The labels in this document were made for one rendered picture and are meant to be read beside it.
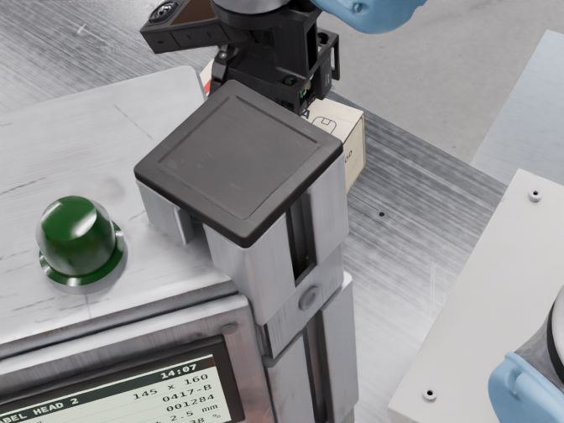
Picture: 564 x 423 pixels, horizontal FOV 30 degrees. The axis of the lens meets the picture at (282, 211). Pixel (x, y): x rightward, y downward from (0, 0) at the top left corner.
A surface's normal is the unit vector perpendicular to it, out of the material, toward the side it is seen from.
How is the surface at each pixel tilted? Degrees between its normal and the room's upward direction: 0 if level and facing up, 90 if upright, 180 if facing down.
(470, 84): 0
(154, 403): 90
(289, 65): 90
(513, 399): 94
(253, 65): 1
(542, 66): 0
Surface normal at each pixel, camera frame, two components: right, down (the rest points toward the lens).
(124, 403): 0.26, 0.76
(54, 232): -0.22, -0.41
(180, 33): -0.47, 0.73
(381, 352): -0.09, -0.59
